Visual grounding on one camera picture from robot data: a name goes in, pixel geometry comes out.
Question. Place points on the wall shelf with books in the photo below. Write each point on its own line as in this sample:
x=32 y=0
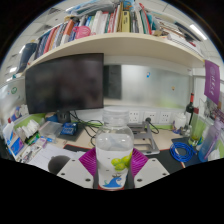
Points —
x=116 y=36

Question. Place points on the dark blue pad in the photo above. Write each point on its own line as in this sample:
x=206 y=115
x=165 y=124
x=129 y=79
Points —
x=195 y=164

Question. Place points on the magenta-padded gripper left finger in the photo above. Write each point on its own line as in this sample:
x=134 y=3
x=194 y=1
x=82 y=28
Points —
x=87 y=163

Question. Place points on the white tissue pile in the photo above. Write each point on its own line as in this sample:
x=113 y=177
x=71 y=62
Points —
x=30 y=128

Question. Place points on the blue tissue box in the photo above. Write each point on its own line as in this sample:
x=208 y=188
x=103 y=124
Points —
x=16 y=145

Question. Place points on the dark wine bottle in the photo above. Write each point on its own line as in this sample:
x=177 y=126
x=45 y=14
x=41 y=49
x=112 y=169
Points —
x=190 y=110

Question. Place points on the purple hanging banner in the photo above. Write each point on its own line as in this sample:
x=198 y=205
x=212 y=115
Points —
x=212 y=81

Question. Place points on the blue electronic device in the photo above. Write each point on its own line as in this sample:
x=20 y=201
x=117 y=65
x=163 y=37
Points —
x=68 y=129

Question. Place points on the clear plastic water bottle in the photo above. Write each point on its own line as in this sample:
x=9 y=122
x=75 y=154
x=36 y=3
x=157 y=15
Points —
x=114 y=146

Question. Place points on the purple translucent water bottle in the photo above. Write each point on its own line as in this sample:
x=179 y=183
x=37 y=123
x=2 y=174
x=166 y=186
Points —
x=210 y=141

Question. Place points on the handwritten white paper sheet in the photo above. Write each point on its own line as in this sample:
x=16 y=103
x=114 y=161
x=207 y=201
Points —
x=45 y=156

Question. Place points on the white round container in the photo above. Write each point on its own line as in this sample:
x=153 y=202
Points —
x=180 y=121

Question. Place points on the photo poster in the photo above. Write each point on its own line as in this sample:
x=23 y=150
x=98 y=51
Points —
x=216 y=111

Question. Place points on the black rectangular panel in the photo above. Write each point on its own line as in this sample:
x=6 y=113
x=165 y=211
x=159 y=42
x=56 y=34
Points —
x=112 y=81

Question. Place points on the grey metal laptop stand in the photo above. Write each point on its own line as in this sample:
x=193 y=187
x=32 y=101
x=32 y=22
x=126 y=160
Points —
x=146 y=140

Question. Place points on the white wall socket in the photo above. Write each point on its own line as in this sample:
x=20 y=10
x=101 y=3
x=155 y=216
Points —
x=165 y=117
x=150 y=117
x=134 y=117

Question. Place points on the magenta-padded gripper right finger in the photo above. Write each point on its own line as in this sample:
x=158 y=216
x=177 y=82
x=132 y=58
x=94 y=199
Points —
x=140 y=163

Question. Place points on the clear plastic box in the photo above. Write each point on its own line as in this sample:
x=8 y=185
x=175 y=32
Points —
x=50 y=130

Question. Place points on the black computer monitor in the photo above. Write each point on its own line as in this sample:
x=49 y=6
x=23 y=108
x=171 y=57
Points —
x=65 y=83

